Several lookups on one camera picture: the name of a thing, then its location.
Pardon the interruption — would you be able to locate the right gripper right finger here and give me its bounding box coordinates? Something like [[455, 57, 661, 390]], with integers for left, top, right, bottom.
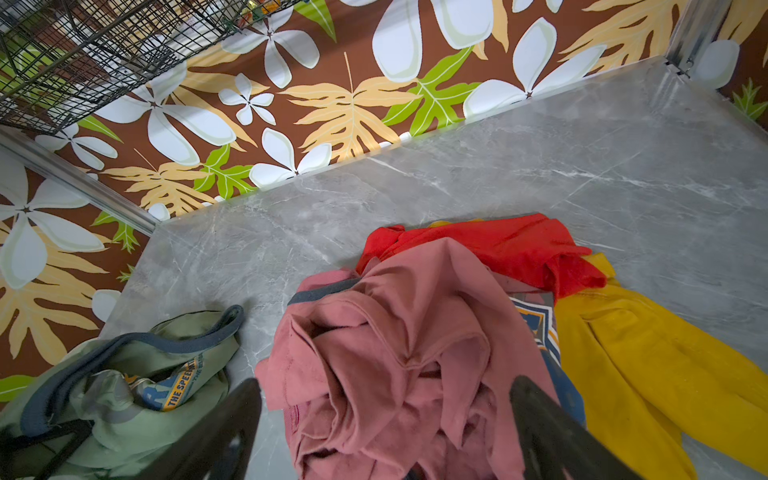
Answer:
[[509, 375, 640, 480]]

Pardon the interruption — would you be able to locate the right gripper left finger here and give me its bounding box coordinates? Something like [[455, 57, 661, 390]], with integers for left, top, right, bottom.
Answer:
[[137, 378, 262, 480]]

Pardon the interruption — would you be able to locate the green cloth with grey trim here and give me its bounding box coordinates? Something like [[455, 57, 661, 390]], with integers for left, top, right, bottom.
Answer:
[[1, 305, 245, 479]]

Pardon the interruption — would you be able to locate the yellow cloth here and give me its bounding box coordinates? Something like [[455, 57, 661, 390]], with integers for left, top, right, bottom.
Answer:
[[428, 218, 768, 480]]

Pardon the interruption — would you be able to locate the patterned blue cloth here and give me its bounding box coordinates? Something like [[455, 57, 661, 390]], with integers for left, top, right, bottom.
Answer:
[[509, 291, 587, 427]]

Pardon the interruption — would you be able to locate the dusty pink cloth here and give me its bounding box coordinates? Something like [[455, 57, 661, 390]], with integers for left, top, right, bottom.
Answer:
[[255, 239, 554, 479]]

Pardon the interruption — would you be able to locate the red cloth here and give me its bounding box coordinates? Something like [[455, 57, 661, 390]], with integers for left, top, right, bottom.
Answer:
[[356, 213, 615, 299]]

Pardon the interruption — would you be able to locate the black wire basket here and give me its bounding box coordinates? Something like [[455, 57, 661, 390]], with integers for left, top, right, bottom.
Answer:
[[1, 0, 293, 134]]

